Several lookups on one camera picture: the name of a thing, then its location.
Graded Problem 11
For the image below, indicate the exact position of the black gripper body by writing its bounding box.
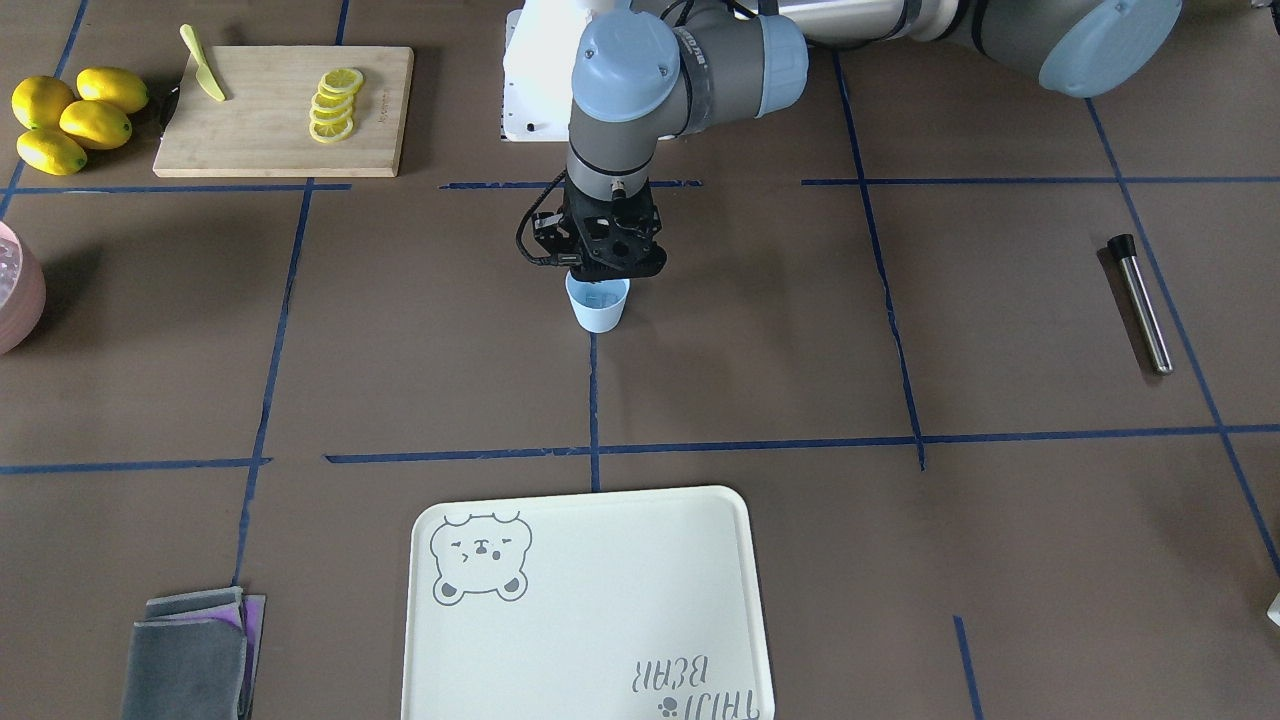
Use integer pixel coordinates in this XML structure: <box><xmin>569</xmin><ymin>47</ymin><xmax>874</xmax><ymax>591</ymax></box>
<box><xmin>562</xmin><ymin>186</ymin><xmax>667</xmax><ymax>279</ymax></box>

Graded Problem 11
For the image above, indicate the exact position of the steel muddler black tip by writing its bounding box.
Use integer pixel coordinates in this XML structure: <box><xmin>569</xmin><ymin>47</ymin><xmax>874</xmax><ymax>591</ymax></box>
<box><xmin>1107</xmin><ymin>234</ymin><xmax>1174</xmax><ymax>375</ymax></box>

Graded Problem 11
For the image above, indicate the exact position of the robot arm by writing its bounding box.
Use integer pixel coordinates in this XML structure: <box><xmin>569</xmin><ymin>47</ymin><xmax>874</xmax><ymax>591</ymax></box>
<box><xmin>525</xmin><ymin>1</ymin><xmax>1183</xmax><ymax>282</ymax></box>

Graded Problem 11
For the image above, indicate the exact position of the light blue plastic cup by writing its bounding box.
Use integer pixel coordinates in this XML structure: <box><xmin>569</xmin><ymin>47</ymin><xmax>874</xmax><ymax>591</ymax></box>
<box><xmin>564</xmin><ymin>273</ymin><xmax>631</xmax><ymax>334</ymax></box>

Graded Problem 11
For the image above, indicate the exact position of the pink bowl of ice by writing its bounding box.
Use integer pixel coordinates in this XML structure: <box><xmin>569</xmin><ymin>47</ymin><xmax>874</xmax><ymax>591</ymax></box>
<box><xmin>1</xmin><ymin>222</ymin><xmax>46</xmax><ymax>354</ymax></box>

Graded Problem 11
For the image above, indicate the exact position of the lemon slices row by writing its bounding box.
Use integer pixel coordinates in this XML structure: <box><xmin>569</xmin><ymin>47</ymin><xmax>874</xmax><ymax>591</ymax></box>
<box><xmin>308</xmin><ymin>67</ymin><xmax>365</xmax><ymax>143</ymax></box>

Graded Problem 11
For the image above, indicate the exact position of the bamboo cutting board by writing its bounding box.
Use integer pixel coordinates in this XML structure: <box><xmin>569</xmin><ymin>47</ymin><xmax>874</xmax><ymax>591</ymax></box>
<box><xmin>154</xmin><ymin>46</ymin><xmax>413</xmax><ymax>178</ymax></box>

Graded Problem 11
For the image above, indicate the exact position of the cream bear serving tray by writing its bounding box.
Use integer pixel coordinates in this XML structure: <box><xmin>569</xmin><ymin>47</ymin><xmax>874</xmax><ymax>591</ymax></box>
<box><xmin>399</xmin><ymin>486</ymin><xmax>776</xmax><ymax>719</ymax></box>

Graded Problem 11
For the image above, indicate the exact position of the yellow-green plastic knife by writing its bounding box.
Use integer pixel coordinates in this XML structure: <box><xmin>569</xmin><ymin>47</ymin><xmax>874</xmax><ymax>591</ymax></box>
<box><xmin>179</xmin><ymin>24</ymin><xmax>227</xmax><ymax>102</ymax></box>

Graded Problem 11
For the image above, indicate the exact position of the yellow lemon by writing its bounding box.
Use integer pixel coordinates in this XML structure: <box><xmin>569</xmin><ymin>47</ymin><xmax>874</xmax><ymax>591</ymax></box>
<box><xmin>59</xmin><ymin>100</ymin><xmax>133</xmax><ymax>150</ymax></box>
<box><xmin>76</xmin><ymin>67</ymin><xmax>150</xmax><ymax>115</ymax></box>
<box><xmin>15</xmin><ymin>129</ymin><xmax>88</xmax><ymax>176</ymax></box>
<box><xmin>10</xmin><ymin>76</ymin><xmax>78</xmax><ymax>129</ymax></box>

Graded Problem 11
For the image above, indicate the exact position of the grey folded cloth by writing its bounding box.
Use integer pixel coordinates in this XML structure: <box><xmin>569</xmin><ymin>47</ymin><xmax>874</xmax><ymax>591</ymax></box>
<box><xmin>122</xmin><ymin>585</ymin><xmax>268</xmax><ymax>719</ymax></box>

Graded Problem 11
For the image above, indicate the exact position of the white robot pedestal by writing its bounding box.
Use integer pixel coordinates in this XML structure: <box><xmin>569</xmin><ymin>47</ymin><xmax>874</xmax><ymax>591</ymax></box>
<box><xmin>500</xmin><ymin>1</ymin><xmax>611</xmax><ymax>143</ymax></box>

